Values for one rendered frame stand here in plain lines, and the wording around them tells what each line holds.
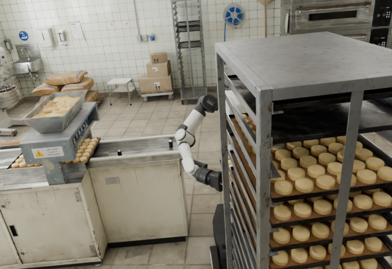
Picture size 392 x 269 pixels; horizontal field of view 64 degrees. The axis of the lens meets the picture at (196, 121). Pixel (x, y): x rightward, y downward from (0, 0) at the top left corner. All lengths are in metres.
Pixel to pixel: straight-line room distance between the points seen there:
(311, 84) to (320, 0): 4.58
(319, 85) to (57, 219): 2.23
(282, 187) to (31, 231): 2.19
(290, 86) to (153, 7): 5.59
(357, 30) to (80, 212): 4.64
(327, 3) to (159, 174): 3.84
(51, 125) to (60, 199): 0.55
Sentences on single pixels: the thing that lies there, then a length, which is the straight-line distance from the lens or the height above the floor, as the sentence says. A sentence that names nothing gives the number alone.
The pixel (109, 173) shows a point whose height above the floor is 0.78.
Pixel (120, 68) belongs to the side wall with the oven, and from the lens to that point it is 6.61.
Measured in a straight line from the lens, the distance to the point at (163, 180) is 2.49.
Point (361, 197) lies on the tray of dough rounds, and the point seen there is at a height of 1.42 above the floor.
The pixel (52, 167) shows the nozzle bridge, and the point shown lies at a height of 0.98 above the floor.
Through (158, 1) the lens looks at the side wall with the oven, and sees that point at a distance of 6.22.
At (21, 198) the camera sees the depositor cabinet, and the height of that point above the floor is 0.75.
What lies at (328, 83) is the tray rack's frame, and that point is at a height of 1.82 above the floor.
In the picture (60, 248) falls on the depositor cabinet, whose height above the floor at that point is 0.25.
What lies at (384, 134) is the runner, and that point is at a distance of 1.13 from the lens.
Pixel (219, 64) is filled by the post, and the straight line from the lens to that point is 1.32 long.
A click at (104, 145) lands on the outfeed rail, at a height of 0.87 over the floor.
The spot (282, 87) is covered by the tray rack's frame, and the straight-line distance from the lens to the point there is 0.74.
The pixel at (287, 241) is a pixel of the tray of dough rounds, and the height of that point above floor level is 1.32.
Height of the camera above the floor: 2.05
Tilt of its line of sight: 24 degrees down
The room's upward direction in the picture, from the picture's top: 5 degrees counter-clockwise
